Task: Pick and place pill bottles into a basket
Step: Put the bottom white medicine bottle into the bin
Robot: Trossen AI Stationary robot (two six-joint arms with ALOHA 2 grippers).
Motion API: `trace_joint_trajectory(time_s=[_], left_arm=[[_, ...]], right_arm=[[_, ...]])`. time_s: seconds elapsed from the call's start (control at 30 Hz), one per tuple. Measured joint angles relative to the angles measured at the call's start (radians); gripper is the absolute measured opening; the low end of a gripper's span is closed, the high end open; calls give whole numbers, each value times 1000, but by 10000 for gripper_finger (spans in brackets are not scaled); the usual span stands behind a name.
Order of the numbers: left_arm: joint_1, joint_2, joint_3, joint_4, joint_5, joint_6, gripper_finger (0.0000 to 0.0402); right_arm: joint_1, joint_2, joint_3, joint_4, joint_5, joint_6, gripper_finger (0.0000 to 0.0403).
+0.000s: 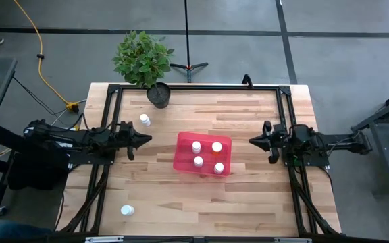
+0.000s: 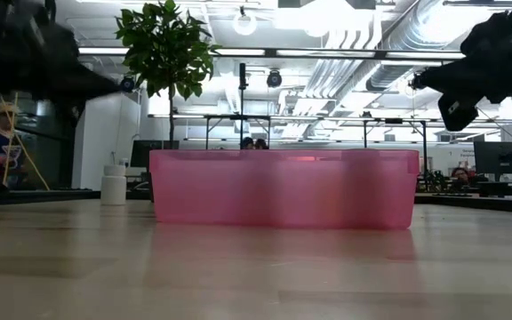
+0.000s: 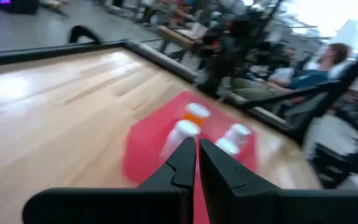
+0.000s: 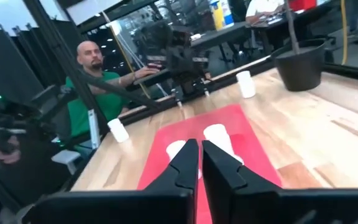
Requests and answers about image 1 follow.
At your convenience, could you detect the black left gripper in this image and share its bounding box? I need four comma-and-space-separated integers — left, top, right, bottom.
111, 120, 153, 161

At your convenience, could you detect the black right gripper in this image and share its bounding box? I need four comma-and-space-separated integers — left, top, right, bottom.
248, 120, 293, 165

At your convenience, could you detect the orange pill bottle white cap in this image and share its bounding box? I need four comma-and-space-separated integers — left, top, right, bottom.
211, 141, 224, 156

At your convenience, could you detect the pink translucent plastic basket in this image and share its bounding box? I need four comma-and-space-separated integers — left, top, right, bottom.
172, 130, 233, 178

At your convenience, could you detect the green potted plant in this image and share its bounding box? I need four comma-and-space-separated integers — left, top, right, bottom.
111, 30, 175, 109

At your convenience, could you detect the black equipment box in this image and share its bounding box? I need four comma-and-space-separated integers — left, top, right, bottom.
7, 148, 72, 192

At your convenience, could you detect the black tripod stand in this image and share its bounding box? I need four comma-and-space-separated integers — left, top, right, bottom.
169, 0, 209, 84

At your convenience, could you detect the dark metal cart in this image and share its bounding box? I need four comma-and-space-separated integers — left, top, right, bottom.
349, 86, 389, 196

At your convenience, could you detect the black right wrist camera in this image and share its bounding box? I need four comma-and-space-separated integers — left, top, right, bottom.
272, 122, 287, 136

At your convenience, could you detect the small black bracket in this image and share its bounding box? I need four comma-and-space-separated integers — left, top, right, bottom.
241, 73, 253, 89

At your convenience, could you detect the black aluminium table frame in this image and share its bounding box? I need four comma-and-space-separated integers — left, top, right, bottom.
59, 83, 340, 237

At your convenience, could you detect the yellow extension cable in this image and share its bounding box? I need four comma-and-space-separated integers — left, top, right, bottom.
11, 0, 80, 113

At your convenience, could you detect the silver metal bracket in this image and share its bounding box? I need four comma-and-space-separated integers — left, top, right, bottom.
274, 237, 313, 243
85, 236, 124, 243

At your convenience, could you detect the thin black cable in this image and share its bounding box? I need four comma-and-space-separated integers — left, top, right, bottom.
11, 76, 80, 131

